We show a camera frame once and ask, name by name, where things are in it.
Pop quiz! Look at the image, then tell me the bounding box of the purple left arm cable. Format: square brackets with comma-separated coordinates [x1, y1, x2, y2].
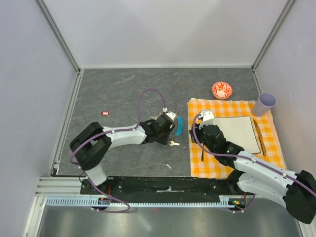
[69, 88, 166, 213]

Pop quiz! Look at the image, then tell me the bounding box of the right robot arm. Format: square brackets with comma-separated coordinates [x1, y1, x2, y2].
[190, 123, 316, 224]

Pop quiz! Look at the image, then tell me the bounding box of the orange checkered cloth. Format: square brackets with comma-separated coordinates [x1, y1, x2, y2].
[187, 98, 286, 179]

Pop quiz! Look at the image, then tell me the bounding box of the red patterned bowl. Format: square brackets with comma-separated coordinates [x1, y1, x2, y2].
[212, 81, 233, 100]

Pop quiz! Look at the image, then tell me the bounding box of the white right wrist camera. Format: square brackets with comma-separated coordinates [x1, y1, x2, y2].
[198, 109, 215, 129]

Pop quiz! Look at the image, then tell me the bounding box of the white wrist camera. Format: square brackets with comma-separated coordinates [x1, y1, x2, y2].
[198, 109, 215, 129]
[162, 107, 177, 121]

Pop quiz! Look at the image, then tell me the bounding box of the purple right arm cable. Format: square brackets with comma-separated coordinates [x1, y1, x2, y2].
[193, 115, 316, 213]

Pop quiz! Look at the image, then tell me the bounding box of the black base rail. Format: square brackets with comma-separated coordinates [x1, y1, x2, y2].
[80, 175, 257, 204]

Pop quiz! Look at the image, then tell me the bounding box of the light blue cable duct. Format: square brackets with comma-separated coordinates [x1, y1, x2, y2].
[45, 197, 235, 208]

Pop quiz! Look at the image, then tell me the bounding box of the small silver key on table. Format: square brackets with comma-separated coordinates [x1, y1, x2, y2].
[162, 160, 172, 169]

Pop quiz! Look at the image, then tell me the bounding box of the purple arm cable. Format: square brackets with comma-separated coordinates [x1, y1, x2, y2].
[69, 88, 166, 213]
[193, 115, 316, 213]

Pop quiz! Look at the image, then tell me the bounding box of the lilac plastic cup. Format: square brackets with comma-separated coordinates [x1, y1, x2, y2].
[252, 93, 277, 117]

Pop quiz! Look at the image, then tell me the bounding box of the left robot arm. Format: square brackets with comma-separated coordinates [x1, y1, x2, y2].
[70, 112, 177, 194]

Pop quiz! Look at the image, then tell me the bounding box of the gold knife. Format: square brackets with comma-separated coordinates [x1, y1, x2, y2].
[253, 119, 267, 156]

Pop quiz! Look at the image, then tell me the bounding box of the white square plate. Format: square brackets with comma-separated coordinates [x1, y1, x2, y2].
[213, 116, 261, 154]

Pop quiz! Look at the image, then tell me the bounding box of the loose silver key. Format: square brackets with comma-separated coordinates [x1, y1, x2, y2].
[169, 140, 180, 146]

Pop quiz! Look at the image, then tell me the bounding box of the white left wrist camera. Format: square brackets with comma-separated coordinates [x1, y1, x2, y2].
[162, 107, 177, 121]

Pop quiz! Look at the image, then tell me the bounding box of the red key tag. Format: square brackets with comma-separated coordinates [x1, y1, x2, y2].
[101, 111, 111, 116]

